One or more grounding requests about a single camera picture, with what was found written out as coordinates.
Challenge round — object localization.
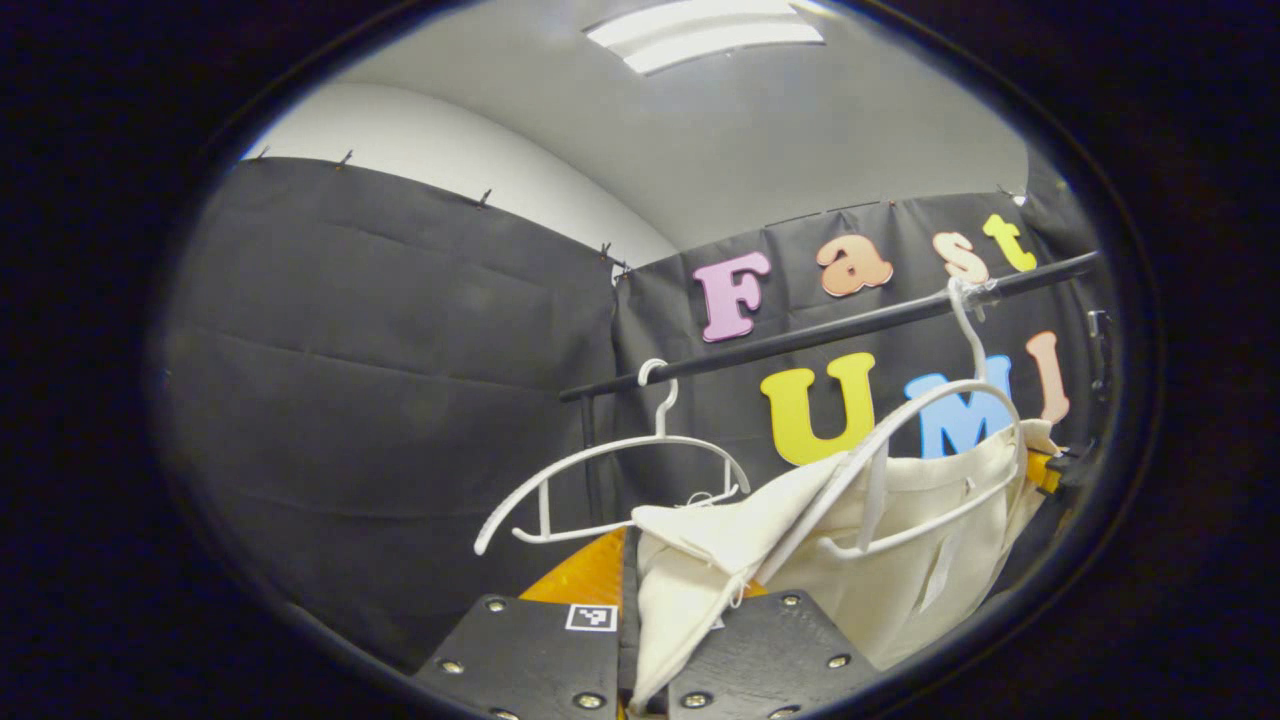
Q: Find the cream button shirt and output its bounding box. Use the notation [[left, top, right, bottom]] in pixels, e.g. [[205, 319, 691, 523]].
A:
[[630, 420, 1061, 711]]

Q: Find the white plastic hanger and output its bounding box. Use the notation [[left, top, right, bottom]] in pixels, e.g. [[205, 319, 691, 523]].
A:
[[473, 358, 751, 556]]

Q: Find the black backdrop cloth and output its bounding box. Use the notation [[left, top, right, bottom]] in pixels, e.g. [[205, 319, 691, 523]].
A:
[[612, 192, 1101, 521]]

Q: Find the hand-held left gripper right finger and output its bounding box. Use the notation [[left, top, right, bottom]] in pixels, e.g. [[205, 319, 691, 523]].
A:
[[645, 590, 881, 720]]

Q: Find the large ceiling light panel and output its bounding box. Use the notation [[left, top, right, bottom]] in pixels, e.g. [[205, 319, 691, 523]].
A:
[[583, 0, 826, 76]]

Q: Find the dark metal stand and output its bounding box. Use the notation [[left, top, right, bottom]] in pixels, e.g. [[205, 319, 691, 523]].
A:
[[1085, 308, 1116, 401]]

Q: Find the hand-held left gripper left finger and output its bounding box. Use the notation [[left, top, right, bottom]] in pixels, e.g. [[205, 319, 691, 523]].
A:
[[415, 527, 643, 720]]

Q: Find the black clothes rack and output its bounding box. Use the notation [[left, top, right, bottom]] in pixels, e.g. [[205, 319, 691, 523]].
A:
[[558, 250, 1101, 526]]

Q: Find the plain black curtain panel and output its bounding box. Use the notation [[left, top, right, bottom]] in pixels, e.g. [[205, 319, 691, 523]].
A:
[[1020, 150, 1101, 261], [160, 155, 626, 666]]

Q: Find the white hanger with hook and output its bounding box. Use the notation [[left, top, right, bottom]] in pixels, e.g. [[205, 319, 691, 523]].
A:
[[755, 277, 1026, 586]]

